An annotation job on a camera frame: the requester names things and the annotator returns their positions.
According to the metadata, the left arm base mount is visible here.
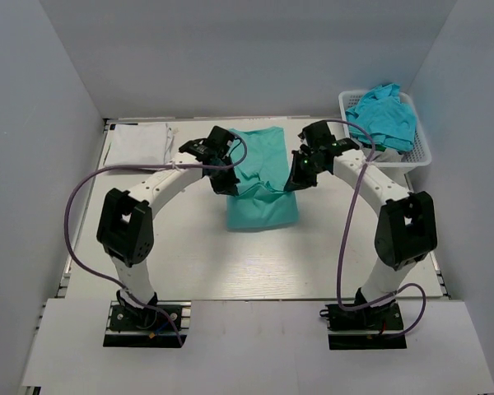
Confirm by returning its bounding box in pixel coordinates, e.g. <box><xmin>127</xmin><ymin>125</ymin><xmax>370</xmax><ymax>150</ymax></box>
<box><xmin>103</xmin><ymin>301</ymin><xmax>191</xmax><ymax>349</ymax></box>

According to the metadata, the grey shirt in basket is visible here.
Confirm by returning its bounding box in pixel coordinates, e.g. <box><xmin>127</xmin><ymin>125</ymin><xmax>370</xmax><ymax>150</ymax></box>
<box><xmin>370</xmin><ymin>145</ymin><xmax>404</xmax><ymax>165</ymax></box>

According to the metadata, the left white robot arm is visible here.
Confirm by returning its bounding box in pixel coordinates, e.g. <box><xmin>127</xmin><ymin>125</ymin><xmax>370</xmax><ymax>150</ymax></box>
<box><xmin>96</xmin><ymin>126</ymin><xmax>245</xmax><ymax>312</ymax></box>

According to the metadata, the green t shirt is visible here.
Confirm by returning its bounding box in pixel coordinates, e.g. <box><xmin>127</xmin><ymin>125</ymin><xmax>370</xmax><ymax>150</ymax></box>
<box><xmin>226</xmin><ymin>127</ymin><xmax>299</xmax><ymax>231</ymax></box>

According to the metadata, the blue t shirt in basket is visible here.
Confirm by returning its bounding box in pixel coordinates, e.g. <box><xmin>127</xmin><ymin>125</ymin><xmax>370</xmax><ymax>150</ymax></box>
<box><xmin>345</xmin><ymin>83</ymin><xmax>417</xmax><ymax>152</ymax></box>

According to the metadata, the folded white t shirt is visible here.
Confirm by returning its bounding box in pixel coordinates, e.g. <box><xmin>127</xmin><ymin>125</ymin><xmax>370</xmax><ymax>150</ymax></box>
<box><xmin>103</xmin><ymin>123</ymin><xmax>174</xmax><ymax>167</ymax></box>

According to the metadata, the white plastic basket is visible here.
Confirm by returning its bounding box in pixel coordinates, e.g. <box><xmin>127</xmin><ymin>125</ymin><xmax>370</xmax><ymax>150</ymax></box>
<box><xmin>338</xmin><ymin>83</ymin><xmax>431</xmax><ymax>172</ymax></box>

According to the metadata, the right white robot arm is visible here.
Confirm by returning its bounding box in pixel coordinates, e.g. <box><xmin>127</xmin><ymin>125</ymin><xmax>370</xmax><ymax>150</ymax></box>
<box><xmin>285</xmin><ymin>120</ymin><xmax>437</xmax><ymax>312</ymax></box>

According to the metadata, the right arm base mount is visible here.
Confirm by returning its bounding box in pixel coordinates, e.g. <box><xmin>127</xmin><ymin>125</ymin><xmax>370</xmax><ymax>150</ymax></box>
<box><xmin>319</xmin><ymin>302</ymin><xmax>407</xmax><ymax>351</ymax></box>

